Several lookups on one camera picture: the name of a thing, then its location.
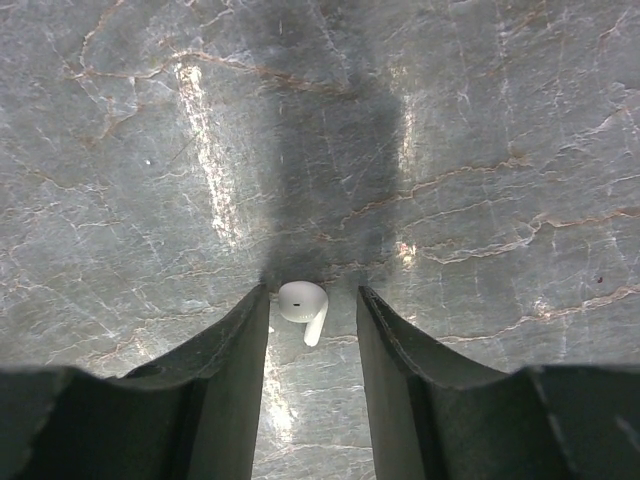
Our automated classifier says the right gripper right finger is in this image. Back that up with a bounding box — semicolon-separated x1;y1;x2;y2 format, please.
356;287;639;479

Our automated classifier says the white earbud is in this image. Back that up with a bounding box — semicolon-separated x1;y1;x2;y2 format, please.
278;281;329;347

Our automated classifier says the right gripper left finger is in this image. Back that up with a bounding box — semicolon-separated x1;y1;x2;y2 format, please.
1;285;270;479

